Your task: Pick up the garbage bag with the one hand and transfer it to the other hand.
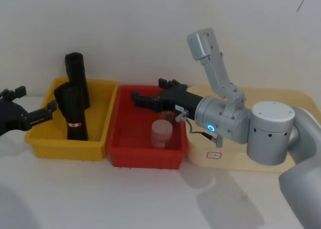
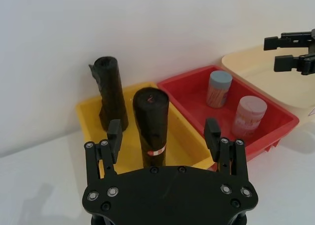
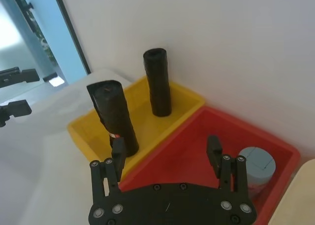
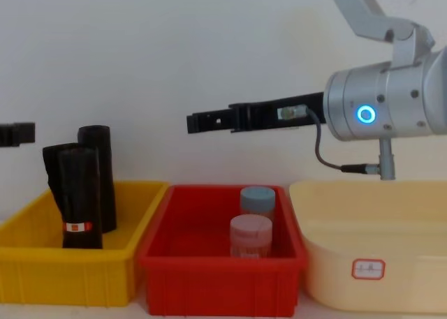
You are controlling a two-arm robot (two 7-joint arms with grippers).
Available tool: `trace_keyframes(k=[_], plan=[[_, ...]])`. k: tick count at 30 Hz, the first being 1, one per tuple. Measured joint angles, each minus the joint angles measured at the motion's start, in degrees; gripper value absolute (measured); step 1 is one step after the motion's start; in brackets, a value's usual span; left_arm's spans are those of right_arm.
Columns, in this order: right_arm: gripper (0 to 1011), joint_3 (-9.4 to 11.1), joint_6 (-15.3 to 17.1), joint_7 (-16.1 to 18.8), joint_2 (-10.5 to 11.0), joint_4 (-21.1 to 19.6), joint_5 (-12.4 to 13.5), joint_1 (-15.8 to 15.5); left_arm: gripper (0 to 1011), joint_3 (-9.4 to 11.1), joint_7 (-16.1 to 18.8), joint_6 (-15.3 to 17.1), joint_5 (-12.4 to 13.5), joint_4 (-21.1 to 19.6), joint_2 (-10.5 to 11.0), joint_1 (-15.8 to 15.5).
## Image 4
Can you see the yellow plastic bin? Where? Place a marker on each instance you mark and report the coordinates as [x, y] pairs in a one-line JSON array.
[[70, 270]]

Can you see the red plastic bin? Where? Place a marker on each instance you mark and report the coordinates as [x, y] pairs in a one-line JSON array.
[[216, 284]]

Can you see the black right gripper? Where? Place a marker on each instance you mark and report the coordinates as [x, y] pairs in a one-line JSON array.
[[272, 116]]

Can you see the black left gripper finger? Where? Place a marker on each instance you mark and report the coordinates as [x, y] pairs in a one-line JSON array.
[[21, 133]]

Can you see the clear jar with blue lid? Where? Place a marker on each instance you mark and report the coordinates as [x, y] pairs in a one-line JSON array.
[[257, 197]]

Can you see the black bag roll with label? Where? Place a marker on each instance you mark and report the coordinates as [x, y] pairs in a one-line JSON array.
[[78, 193]]

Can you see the clear jar with pink lid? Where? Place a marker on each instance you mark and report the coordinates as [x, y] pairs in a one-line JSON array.
[[250, 235]]

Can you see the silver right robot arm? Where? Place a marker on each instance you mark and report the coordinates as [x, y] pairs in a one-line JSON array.
[[391, 102]]

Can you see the cream plastic bin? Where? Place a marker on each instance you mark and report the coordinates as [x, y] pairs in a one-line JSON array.
[[349, 207]]

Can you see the plain black bag roll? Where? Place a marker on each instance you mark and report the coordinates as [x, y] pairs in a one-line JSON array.
[[104, 179]]

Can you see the white red-edged label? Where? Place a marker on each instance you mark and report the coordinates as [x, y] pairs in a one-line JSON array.
[[368, 268]]

